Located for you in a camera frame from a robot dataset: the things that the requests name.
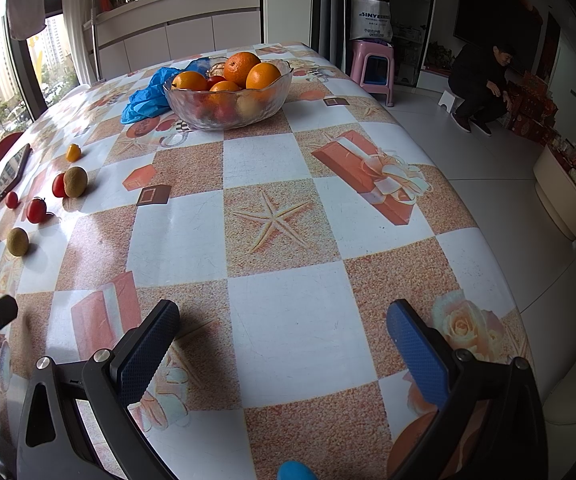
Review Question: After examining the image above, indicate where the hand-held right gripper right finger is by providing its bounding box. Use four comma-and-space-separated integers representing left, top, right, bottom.
386, 299, 549, 480

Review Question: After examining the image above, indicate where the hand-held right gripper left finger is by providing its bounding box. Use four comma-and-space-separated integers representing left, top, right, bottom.
16, 299, 181, 480

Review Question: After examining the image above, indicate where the brown kiwi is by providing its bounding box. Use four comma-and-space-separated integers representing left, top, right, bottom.
63, 166, 89, 197
7, 227, 30, 257

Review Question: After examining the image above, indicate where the red tomato with green stem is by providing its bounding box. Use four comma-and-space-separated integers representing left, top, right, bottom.
26, 197, 49, 224

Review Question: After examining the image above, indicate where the clear glass bowl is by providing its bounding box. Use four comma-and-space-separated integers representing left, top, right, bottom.
163, 59, 294, 132

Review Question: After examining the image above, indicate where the bumpy-skinned orange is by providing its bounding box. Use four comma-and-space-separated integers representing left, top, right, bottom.
223, 52, 262, 87

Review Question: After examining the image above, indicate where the person's right hand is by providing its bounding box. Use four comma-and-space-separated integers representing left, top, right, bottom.
277, 461, 319, 480

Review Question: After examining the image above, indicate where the red plastic chair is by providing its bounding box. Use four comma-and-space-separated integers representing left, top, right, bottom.
0, 131, 26, 176

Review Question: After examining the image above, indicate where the white round table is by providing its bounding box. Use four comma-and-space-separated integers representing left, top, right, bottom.
533, 145, 576, 243

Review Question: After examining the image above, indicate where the blue plastic bag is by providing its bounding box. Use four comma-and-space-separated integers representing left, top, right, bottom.
120, 58, 214, 126

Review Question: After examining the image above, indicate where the small white step stool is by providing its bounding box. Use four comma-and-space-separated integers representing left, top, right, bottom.
439, 87, 466, 113

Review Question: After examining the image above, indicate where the pile of red gift boxes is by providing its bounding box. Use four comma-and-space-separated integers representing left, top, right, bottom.
503, 71, 561, 147

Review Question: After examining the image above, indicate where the pink plastic stool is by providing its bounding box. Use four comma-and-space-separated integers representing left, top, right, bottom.
350, 40, 396, 107

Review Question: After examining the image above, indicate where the hanging grey towel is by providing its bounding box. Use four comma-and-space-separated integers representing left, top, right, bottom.
7, 0, 46, 41

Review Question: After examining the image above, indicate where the potted green plant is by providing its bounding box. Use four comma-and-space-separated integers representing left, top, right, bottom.
424, 42, 455, 73

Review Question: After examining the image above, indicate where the kitchen counter cabinet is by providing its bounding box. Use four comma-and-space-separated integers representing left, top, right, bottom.
82, 0, 265, 86

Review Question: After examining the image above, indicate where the white shopping bag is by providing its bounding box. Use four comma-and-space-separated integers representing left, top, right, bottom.
349, 0, 394, 43

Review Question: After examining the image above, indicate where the dark shelving unit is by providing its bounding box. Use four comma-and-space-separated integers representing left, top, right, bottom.
348, 0, 439, 86

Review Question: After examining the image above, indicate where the grey curtain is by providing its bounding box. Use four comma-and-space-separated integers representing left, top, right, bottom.
310, 0, 349, 68

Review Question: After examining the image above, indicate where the black wall television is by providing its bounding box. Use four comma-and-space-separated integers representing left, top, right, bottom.
453, 0, 544, 73

